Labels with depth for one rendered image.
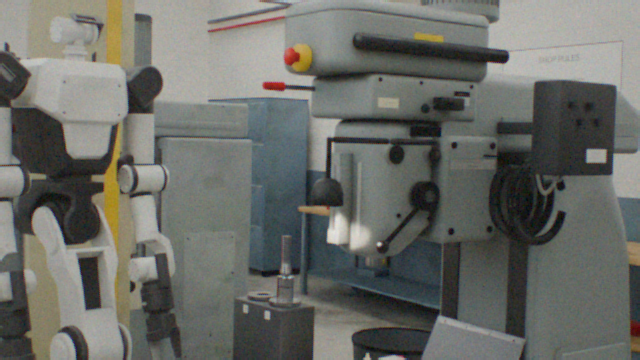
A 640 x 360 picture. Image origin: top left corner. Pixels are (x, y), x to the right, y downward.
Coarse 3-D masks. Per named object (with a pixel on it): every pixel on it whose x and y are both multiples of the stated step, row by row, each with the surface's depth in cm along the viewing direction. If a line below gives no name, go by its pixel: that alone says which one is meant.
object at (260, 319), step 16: (240, 304) 237; (256, 304) 231; (272, 304) 228; (288, 304) 227; (304, 304) 232; (240, 320) 237; (256, 320) 231; (272, 320) 226; (288, 320) 224; (304, 320) 228; (240, 336) 237; (256, 336) 231; (272, 336) 226; (288, 336) 225; (304, 336) 229; (240, 352) 237; (256, 352) 231; (272, 352) 226; (288, 352) 225; (304, 352) 229
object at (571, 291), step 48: (576, 192) 214; (576, 240) 214; (624, 240) 227; (480, 288) 223; (528, 288) 210; (576, 288) 215; (624, 288) 227; (528, 336) 210; (576, 336) 216; (624, 336) 227
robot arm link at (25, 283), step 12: (0, 276) 204; (12, 276) 202; (24, 276) 204; (12, 288) 202; (24, 288) 203; (0, 300) 203; (12, 300) 204; (24, 300) 202; (0, 312) 202; (12, 312) 203; (24, 312) 205
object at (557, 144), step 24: (552, 96) 182; (576, 96) 183; (600, 96) 188; (552, 120) 182; (576, 120) 183; (600, 120) 186; (552, 144) 182; (576, 144) 184; (600, 144) 189; (552, 168) 182; (576, 168) 184; (600, 168) 189
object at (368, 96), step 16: (320, 80) 197; (336, 80) 192; (352, 80) 187; (368, 80) 182; (384, 80) 183; (400, 80) 186; (416, 80) 189; (432, 80) 192; (448, 80) 195; (320, 96) 197; (336, 96) 192; (352, 96) 187; (368, 96) 182; (384, 96) 184; (400, 96) 186; (416, 96) 189; (432, 96) 192; (448, 96) 195; (464, 96) 198; (320, 112) 197; (336, 112) 192; (352, 112) 187; (368, 112) 183; (384, 112) 184; (400, 112) 187; (416, 112) 189; (432, 112) 192; (448, 112) 195; (464, 112) 198
